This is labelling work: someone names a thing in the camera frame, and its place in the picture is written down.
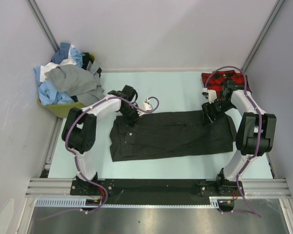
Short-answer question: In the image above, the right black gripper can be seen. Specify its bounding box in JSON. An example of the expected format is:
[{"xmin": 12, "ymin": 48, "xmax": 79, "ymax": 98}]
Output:
[{"xmin": 202, "ymin": 99, "xmax": 235, "ymax": 127}]

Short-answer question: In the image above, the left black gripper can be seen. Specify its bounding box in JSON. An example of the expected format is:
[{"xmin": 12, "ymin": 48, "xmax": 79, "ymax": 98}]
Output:
[{"xmin": 119, "ymin": 104, "xmax": 143, "ymax": 128}]

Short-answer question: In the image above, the dark pinstriped long sleeve shirt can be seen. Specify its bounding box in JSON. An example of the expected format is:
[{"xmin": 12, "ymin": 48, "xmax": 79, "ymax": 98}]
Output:
[{"xmin": 110, "ymin": 110, "xmax": 236, "ymax": 162}]

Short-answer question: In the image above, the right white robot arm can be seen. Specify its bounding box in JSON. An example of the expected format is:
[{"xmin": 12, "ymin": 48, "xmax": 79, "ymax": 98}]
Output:
[{"xmin": 202, "ymin": 81, "xmax": 276, "ymax": 196}]

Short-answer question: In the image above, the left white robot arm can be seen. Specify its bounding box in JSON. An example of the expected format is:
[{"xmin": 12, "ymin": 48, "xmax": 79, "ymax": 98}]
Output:
[{"xmin": 62, "ymin": 85, "xmax": 139, "ymax": 195}]

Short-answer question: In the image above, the red black plaid folded shirt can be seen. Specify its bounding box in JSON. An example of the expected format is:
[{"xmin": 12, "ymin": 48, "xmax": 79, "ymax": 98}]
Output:
[{"xmin": 207, "ymin": 70, "xmax": 245, "ymax": 98}]

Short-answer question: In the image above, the grey shirt in basket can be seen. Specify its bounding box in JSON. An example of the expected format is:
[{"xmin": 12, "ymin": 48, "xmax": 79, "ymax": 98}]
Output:
[{"xmin": 45, "ymin": 62, "xmax": 105, "ymax": 106}]

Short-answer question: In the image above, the green laundry basket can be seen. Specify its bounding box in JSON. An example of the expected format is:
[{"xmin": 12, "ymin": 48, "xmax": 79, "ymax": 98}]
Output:
[{"xmin": 37, "ymin": 53, "xmax": 96, "ymax": 119}]

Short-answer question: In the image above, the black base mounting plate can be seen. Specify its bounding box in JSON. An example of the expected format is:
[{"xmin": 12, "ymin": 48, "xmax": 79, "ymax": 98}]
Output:
[{"xmin": 70, "ymin": 178, "xmax": 243, "ymax": 206}]

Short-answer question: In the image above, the black garment in basket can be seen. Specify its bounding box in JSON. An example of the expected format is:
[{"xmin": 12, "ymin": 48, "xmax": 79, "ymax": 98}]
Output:
[{"xmin": 82, "ymin": 52, "xmax": 102, "ymax": 75}]

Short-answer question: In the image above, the light blue shirt in basket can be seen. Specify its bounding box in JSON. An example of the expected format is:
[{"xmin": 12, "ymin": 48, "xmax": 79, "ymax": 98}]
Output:
[{"xmin": 34, "ymin": 66, "xmax": 74, "ymax": 106}]

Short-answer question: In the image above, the white shirt in basket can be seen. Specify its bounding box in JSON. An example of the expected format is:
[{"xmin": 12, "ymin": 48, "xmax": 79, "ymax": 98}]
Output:
[{"xmin": 38, "ymin": 45, "xmax": 77, "ymax": 83}]

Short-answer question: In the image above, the blue checked shirt in basket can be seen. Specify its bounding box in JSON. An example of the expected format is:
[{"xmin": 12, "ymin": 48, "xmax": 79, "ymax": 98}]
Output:
[{"xmin": 51, "ymin": 42, "xmax": 71, "ymax": 64}]

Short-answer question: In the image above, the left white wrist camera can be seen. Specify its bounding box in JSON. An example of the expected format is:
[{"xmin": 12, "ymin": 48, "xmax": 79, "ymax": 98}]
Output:
[{"xmin": 139, "ymin": 98, "xmax": 154, "ymax": 115}]

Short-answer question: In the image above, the white slotted cable duct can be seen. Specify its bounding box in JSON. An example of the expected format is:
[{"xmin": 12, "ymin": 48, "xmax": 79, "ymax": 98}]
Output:
[{"xmin": 35, "ymin": 197, "xmax": 219, "ymax": 209}]

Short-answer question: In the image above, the aluminium frame rail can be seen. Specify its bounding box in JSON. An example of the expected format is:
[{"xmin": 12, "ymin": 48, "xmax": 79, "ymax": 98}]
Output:
[{"xmin": 26, "ymin": 178, "xmax": 292, "ymax": 199}]

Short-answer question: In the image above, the right aluminium corner post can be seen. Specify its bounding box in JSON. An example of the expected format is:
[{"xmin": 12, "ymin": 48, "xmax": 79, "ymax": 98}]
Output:
[{"xmin": 242, "ymin": 0, "xmax": 286, "ymax": 72}]

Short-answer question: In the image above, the aluminium corner post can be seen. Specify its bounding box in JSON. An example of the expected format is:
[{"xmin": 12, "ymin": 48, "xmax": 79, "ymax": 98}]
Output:
[
  {"xmin": 242, "ymin": 0, "xmax": 286, "ymax": 72},
  {"xmin": 26, "ymin": 0, "xmax": 60, "ymax": 52}
]

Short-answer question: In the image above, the left aluminium corner post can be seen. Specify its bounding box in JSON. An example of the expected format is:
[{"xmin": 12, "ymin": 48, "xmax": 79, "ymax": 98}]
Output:
[{"xmin": 26, "ymin": 0, "xmax": 60, "ymax": 52}]

